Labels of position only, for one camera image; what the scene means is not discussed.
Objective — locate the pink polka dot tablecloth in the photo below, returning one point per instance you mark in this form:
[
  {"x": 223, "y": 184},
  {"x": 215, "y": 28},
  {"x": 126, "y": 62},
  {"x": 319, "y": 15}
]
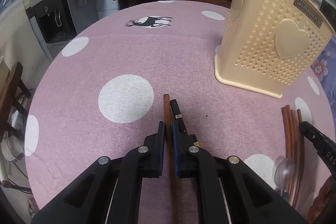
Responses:
[{"x": 103, "y": 94}]

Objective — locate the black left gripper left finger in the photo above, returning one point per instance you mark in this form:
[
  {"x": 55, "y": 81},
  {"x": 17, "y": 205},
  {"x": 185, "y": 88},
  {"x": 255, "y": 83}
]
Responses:
[{"x": 108, "y": 191}]

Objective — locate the water dispenser machine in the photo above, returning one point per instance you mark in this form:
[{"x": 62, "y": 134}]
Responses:
[{"x": 62, "y": 20}]

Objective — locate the beige plastic utensil holder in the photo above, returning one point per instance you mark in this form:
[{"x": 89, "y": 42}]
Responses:
[{"x": 267, "y": 44}]

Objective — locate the wooden stool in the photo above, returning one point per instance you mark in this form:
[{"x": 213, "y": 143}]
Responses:
[{"x": 8, "y": 101}]

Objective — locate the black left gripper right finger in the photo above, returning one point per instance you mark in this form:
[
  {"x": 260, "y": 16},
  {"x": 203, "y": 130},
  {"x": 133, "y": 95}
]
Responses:
[{"x": 228, "y": 191}]

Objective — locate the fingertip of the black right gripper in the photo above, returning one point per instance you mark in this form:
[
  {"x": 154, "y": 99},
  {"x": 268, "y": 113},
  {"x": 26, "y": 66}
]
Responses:
[{"x": 325, "y": 147}]

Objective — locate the purple floral cloth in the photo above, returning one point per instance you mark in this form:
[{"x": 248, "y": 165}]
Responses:
[{"x": 324, "y": 68}]

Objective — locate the brown wooden chopstick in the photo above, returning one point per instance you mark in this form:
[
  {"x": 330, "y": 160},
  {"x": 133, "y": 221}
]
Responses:
[
  {"x": 170, "y": 157},
  {"x": 287, "y": 131},
  {"x": 300, "y": 158},
  {"x": 292, "y": 147}
]

